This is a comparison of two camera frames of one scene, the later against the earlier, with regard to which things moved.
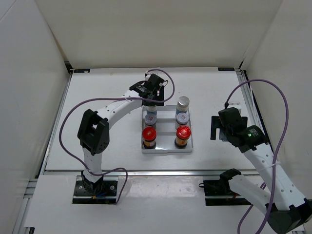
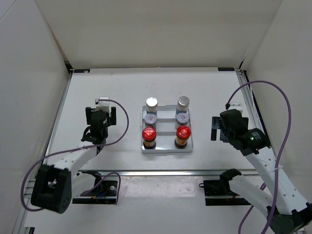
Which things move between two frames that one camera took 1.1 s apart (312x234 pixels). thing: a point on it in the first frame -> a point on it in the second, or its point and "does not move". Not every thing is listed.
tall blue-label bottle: (151, 110) does not move
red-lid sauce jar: (149, 135) does not move
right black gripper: (216, 124) does not move
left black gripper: (160, 96) -> (111, 119)
